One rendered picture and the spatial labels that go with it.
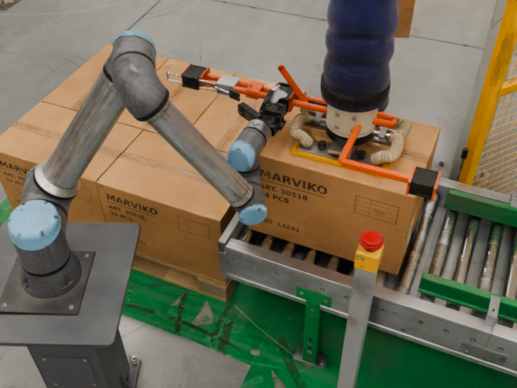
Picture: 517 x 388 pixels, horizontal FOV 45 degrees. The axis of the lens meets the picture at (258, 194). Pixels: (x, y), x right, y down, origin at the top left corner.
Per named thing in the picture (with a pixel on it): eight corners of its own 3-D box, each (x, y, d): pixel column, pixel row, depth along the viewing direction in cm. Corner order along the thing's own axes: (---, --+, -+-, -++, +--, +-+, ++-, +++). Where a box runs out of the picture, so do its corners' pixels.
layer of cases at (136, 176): (303, 150, 342) (306, 90, 314) (225, 282, 277) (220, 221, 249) (119, 102, 377) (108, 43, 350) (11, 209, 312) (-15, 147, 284)
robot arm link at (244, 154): (225, 169, 200) (223, 145, 193) (241, 146, 208) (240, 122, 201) (251, 177, 197) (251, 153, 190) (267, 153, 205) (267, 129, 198)
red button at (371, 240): (385, 242, 179) (387, 232, 176) (378, 259, 175) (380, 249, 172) (361, 235, 181) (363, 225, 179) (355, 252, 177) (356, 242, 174)
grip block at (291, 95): (299, 98, 223) (299, 85, 219) (289, 114, 216) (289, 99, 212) (277, 93, 225) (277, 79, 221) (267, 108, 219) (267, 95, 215)
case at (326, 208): (421, 205, 253) (441, 127, 226) (397, 275, 227) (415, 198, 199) (285, 167, 271) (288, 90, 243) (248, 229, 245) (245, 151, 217)
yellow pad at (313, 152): (392, 161, 213) (394, 150, 209) (385, 179, 206) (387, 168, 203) (299, 138, 222) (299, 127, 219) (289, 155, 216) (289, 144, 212)
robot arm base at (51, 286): (78, 296, 196) (71, 277, 189) (16, 300, 195) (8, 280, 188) (85, 251, 210) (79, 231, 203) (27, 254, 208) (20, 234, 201)
